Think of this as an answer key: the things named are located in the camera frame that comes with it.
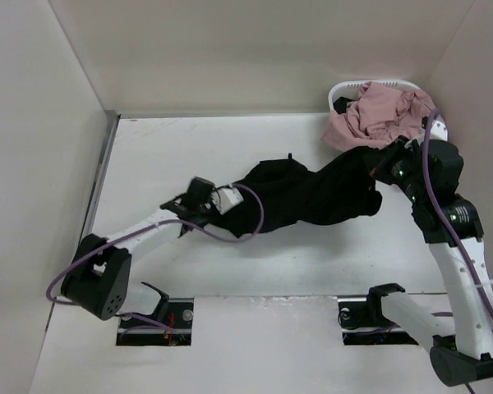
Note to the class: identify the white laundry basket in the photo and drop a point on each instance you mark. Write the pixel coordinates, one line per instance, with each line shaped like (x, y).
(394, 88)

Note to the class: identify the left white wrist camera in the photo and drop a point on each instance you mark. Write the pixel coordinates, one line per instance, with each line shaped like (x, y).
(224, 198)

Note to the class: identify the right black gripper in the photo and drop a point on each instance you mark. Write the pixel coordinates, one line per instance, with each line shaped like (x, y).
(400, 146)

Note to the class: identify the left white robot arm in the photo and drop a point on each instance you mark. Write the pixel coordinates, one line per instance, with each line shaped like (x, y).
(99, 278)

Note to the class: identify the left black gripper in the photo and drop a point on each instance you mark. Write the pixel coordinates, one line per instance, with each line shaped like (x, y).
(215, 213)

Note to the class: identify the pink trousers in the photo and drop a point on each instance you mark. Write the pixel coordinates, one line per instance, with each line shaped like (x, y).
(378, 115)

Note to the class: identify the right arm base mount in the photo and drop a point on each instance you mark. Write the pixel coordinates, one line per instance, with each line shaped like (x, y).
(357, 328)

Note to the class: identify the black trousers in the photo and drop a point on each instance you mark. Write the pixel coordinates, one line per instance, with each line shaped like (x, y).
(284, 192)

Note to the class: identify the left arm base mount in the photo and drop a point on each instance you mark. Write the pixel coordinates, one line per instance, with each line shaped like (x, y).
(170, 325)

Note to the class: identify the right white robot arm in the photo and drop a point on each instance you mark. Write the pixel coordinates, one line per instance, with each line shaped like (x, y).
(428, 174)

